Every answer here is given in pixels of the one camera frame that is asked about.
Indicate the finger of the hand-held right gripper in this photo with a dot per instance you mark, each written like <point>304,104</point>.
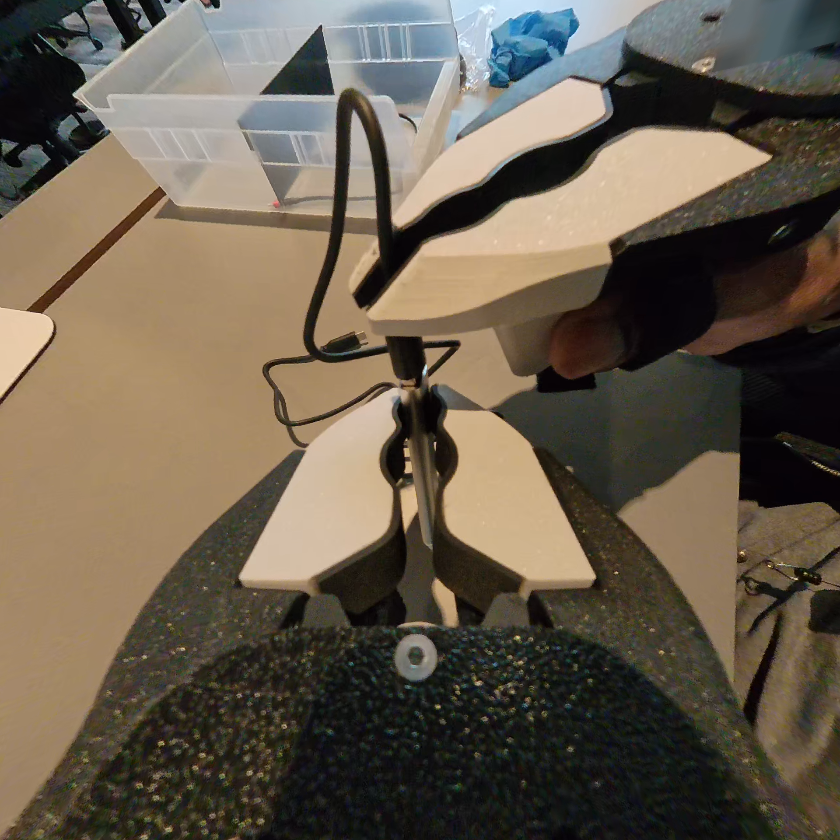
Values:
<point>512,131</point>
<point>577,210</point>

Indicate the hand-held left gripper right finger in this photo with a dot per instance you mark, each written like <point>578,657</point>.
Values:
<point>505,505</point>

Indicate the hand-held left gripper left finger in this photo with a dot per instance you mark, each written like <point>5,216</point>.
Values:
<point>328,505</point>

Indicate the white usb hub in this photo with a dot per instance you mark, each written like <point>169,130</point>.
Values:
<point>423,472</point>

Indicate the clear plastic bin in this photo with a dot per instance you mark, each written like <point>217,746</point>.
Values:
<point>164,79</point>

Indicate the person's right hand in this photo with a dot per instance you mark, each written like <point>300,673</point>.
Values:
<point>774,289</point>

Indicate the blue crumpled glove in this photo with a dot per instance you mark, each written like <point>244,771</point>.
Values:
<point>531,39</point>

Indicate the clear plastic wrapper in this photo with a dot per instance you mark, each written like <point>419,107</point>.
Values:
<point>476,39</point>

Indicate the person's torso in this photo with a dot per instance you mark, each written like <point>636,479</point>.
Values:
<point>787,656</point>

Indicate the white document stand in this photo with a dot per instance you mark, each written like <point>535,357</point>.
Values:
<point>19,348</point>

